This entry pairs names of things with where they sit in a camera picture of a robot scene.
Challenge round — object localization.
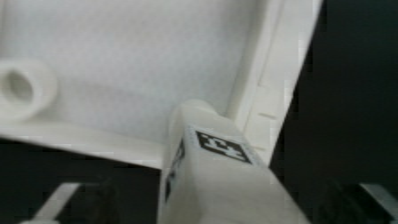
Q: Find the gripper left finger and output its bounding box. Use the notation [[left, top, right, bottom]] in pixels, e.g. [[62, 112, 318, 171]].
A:
[[19, 181, 117, 224]]

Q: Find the white L-shaped fence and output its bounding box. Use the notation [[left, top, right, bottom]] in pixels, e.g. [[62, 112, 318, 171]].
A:
[[243, 0, 323, 164]]

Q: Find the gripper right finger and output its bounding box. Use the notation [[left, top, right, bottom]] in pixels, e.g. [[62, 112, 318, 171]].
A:
[[316, 179, 398, 224]]

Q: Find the white desk top tray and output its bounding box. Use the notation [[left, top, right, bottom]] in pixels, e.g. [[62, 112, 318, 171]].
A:
[[0, 0, 281, 169]]

